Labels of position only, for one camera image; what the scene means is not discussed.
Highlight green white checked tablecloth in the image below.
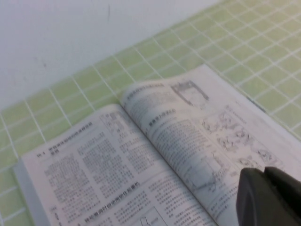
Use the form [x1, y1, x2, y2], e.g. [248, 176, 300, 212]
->
[0, 0, 301, 226]

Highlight illustrated technical book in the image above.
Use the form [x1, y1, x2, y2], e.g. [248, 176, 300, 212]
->
[12, 64, 301, 226]

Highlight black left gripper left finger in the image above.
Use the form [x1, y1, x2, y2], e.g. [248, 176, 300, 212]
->
[236, 166, 301, 226]

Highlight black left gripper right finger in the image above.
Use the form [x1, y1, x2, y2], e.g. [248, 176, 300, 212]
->
[263, 165, 301, 208]

